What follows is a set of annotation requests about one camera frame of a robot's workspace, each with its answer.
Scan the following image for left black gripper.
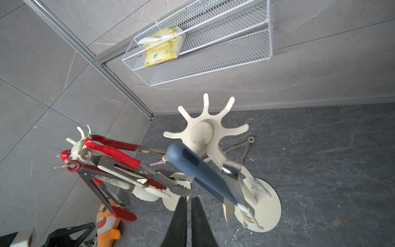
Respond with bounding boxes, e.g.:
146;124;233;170
43;222;96;247

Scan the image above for red sleeved steel tongs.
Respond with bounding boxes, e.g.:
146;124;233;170
84;135;166;169

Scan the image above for yellow packet in basket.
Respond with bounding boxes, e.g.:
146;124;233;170
137;26;185;68

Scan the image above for steel tongs with ring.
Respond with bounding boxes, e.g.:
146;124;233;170
203;136;256;164

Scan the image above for red handled steel tongs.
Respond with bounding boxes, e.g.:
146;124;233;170
57;148;191;201

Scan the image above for white wire mesh basket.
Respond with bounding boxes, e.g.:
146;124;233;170
122;1;273;86

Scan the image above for slim white tongs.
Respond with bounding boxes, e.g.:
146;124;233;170
222;160;264;230

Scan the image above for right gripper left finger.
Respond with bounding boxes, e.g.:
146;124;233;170
161;197;187;247

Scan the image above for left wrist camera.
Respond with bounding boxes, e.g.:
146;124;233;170
0;228;37;247

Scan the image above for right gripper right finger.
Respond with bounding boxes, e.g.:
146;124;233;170
191;197;218;247

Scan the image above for blue handled cream tongs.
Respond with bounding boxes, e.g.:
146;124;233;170
167;143;249;212

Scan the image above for orange monster plush toy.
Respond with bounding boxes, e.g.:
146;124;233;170
96;204;121;247

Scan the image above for cream utensil stand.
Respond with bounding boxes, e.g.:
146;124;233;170
164;94;281;233
64;128;191;211

